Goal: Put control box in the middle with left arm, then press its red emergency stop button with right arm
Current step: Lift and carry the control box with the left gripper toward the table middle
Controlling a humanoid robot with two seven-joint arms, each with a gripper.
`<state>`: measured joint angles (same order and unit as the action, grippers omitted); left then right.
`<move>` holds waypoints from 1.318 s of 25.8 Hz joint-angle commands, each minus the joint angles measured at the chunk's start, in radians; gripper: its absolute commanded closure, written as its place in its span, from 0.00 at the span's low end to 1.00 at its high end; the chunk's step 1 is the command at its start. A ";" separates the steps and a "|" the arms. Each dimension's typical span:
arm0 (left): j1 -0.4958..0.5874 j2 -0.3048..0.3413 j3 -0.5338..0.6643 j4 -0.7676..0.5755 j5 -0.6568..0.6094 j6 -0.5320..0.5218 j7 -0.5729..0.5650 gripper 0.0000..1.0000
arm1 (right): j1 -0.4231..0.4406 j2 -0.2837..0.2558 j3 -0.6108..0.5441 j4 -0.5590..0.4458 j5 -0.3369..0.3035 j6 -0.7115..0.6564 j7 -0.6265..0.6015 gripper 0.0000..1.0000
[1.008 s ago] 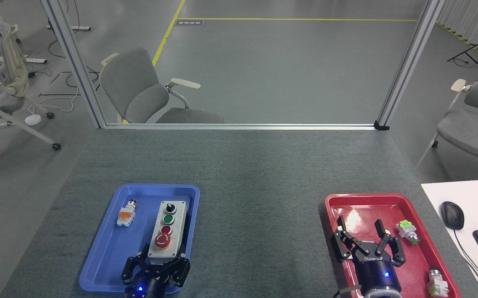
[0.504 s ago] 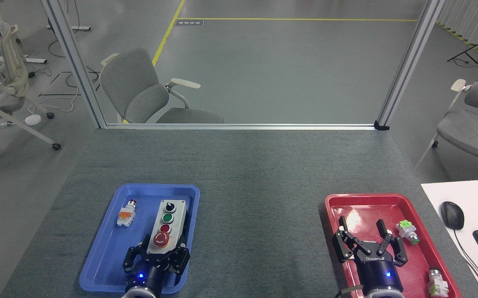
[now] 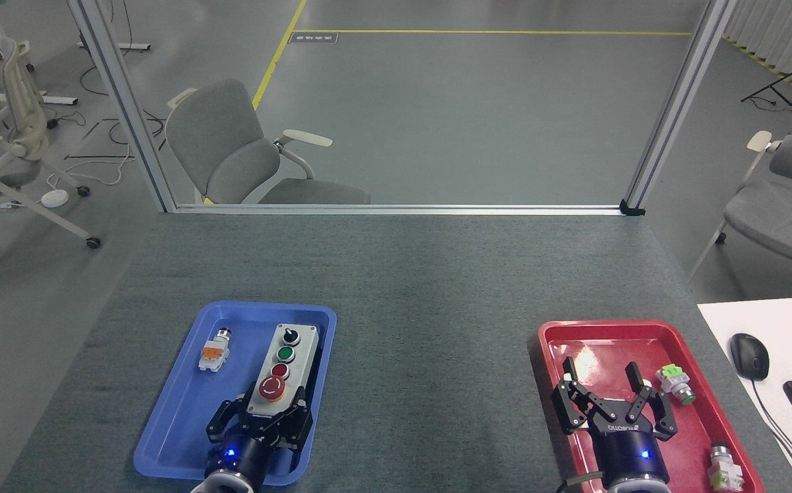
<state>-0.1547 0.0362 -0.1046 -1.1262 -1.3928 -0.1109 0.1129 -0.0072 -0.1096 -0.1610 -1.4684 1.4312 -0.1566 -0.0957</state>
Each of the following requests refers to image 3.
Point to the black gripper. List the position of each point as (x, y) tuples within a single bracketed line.
[(629, 452), (245, 459)]

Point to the grey control box with buttons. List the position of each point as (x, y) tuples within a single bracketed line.
[(286, 363)]

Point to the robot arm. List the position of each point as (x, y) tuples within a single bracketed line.
[(639, 488), (225, 485)]

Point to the red push button orange block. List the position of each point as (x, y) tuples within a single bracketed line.
[(214, 355)]

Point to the silver push button green block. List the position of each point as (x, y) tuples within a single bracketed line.
[(725, 469)]

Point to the red plastic tray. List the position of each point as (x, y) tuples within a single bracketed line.
[(595, 349)]

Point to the blue plastic tray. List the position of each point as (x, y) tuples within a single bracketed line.
[(183, 411)]

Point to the black computer mouse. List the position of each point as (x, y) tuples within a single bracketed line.
[(749, 356)]

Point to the grey chair with white armrests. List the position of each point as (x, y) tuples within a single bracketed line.
[(231, 150)]

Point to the white round floor device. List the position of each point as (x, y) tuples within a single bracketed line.
[(55, 198)]

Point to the white mesh office chair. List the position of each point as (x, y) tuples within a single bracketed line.
[(19, 137)]

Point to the grey floor label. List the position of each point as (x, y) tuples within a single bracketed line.
[(313, 38)]

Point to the white desk foot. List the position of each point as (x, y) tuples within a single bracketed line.
[(129, 46), (46, 99)]

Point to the white curtain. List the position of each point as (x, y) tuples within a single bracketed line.
[(786, 34)]

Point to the green push button switch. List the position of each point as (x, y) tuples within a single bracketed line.
[(675, 383)]

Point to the black corner bracket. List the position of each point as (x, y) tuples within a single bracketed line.
[(632, 207)]

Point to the silver aluminium rail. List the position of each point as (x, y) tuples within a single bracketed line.
[(396, 209)]

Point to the silver aluminium post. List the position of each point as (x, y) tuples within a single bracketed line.
[(122, 103), (680, 103)]

